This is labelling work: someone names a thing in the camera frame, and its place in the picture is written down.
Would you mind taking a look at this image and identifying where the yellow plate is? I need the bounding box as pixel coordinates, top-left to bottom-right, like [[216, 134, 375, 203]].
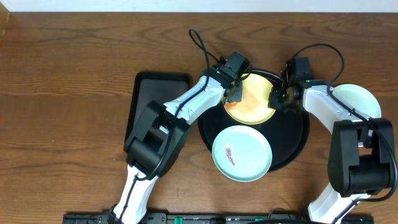
[[224, 73, 275, 124]]

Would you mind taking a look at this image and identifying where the light green plate bottom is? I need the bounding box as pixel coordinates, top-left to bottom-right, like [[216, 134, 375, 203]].
[[211, 125, 272, 182]]

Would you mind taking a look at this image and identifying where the light green plate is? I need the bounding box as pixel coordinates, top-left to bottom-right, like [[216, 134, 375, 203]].
[[334, 84, 382, 118], [211, 125, 272, 182]]

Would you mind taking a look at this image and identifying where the light green plate top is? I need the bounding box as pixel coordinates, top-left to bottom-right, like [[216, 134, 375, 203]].
[[334, 84, 382, 118]]

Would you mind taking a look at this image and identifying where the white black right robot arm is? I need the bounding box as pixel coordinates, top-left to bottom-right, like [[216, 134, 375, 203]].
[[269, 71, 397, 223]]

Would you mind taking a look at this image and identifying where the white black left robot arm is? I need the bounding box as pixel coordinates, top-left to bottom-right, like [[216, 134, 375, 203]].
[[109, 66, 247, 223]]

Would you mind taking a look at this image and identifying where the black round tray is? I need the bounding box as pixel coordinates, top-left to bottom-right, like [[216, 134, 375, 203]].
[[198, 70, 310, 172]]

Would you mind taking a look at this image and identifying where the black rectangular tray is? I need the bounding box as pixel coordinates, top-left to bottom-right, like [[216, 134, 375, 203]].
[[124, 71, 193, 141]]

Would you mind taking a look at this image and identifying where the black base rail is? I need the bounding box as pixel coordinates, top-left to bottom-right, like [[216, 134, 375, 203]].
[[62, 212, 374, 224]]

